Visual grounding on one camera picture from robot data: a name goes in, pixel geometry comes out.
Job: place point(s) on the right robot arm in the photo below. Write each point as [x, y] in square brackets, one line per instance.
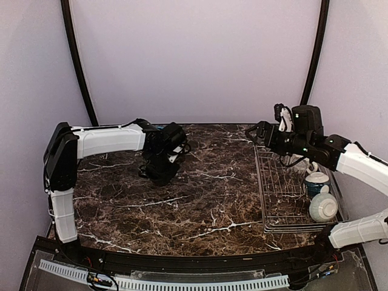
[335, 153]

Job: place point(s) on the black front rail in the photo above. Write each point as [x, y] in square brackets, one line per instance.
[293, 260]

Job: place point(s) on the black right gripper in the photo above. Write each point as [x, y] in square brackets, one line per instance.
[270, 141]

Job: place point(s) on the cream white mug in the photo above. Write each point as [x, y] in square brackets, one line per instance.
[311, 167]

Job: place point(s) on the black frame post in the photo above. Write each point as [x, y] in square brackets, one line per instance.
[316, 52]
[76, 60]

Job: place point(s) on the white slotted cable duct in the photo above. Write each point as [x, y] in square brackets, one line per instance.
[142, 280]

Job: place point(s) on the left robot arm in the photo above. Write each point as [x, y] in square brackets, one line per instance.
[160, 148]

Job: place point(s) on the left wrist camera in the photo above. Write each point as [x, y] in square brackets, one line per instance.
[175, 140]

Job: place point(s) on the teal and white mug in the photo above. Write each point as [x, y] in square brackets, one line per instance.
[314, 182]

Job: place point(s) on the black frame post left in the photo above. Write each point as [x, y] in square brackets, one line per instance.
[76, 60]

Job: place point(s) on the small circuit board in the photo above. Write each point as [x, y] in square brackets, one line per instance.
[96, 281]

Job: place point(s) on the black frame post right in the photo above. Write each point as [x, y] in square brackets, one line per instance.
[316, 52]

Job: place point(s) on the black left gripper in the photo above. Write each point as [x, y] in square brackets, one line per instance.
[167, 175]

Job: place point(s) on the pale green ribbed bowl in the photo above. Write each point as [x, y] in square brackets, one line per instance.
[323, 206]

